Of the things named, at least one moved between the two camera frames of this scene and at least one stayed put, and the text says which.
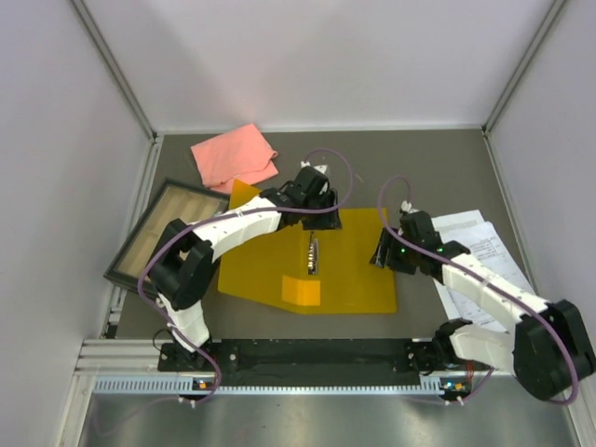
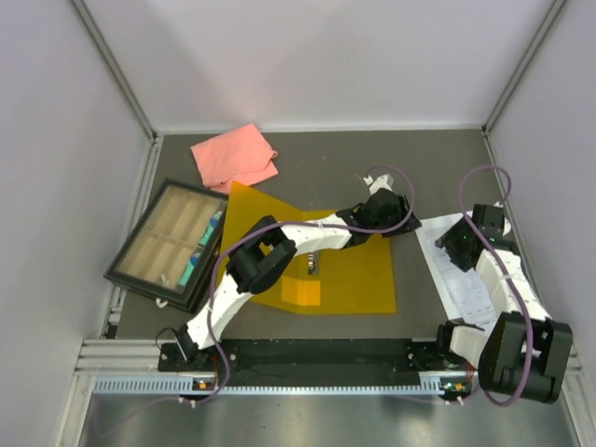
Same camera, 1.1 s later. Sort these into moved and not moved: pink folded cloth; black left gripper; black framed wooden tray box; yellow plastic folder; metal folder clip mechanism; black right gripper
Moved: black left gripper; black right gripper
Not moved: metal folder clip mechanism; pink folded cloth; black framed wooden tray box; yellow plastic folder
